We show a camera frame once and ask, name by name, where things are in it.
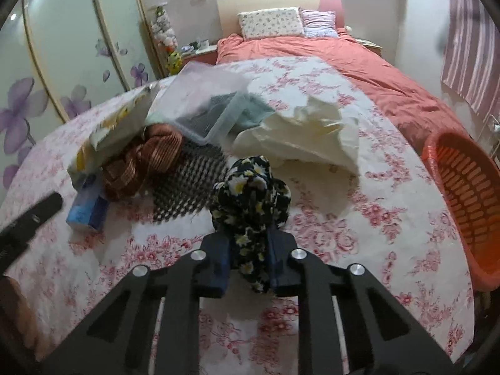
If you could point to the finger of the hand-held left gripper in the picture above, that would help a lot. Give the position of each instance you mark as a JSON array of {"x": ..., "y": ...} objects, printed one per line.
[{"x": 35, "y": 215}]

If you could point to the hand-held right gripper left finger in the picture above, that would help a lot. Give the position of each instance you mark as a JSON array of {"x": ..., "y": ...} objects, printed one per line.
[{"x": 218, "y": 267}]

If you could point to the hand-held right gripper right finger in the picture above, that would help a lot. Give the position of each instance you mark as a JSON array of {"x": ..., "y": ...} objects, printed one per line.
[{"x": 279, "y": 269}]

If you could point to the black floral cloth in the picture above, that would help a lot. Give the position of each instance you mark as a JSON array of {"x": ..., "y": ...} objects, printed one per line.
[{"x": 250, "y": 199}]

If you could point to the black beaded mat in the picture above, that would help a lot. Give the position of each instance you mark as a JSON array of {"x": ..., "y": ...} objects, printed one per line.
[{"x": 183, "y": 187}]

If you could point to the orange plastic basket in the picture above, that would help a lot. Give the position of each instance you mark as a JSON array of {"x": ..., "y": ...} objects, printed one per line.
[{"x": 465, "y": 191}]

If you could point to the person's left forearm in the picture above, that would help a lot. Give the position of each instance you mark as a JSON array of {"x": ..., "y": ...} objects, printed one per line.
[{"x": 17, "y": 316}]

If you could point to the blue box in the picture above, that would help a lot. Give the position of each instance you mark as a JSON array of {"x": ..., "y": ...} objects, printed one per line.
[{"x": 84, "y": 211}]

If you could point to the yellow floral cloth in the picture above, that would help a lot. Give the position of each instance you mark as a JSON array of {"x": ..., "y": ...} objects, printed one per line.
[{"x": 117, "y": 125}]

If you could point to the brown striped cloth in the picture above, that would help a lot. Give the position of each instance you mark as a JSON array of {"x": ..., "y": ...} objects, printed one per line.
[{"x": 156, "y": 144}]

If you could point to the white crumpled cloth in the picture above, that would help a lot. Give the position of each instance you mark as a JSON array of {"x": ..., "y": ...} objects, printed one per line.
[{"x": 304, "y": 132}]

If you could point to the wardrobe with purple flowers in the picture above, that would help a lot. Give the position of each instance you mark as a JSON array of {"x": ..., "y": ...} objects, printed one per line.
[{"x": 58, "y": 66}]

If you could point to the grey green cloth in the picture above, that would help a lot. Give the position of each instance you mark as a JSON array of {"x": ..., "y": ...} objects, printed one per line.
[{"x": 256, "y": 111}]

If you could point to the clear plastic box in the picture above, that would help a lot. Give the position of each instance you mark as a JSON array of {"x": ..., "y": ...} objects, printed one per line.
[{"x": 195, "y": 86}]

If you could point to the yellow green plush toy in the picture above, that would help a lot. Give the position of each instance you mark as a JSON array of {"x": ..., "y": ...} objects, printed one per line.
[{"x": 174, "y": 62}]

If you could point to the red nightstand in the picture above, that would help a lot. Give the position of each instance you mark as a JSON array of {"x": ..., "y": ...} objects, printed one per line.
[{"x": 203, "y": 56}]

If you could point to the small blue cloth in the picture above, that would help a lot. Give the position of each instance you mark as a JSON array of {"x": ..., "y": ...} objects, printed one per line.
[{"x": 187, "y": 49}]

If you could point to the salmon duvet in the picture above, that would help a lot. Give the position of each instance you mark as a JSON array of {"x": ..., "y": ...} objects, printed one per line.
[{"x": 351, "y": 58}]

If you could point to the white mug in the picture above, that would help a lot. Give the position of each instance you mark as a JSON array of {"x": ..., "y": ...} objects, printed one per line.
[{"x": 203, "y": 44}]

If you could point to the beige nightstand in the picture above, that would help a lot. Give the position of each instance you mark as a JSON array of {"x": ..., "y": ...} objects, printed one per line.
[{"x": 369, "y": 45}]

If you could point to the white floral pillow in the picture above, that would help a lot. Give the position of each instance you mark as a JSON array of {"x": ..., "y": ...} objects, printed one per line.
[{"x": 269, "y": 23}]

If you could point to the purple striped pillow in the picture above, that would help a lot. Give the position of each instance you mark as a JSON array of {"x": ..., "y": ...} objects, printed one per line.
[{"x": 320, "y": 23}]

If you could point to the beige and red headboard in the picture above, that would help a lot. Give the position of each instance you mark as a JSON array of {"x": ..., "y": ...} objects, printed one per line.
[{"x": 234, "y": 11}]

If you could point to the pink striped hanging cloth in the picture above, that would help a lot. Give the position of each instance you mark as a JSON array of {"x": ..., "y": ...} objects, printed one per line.
[{"x": 472, "y": 39}]

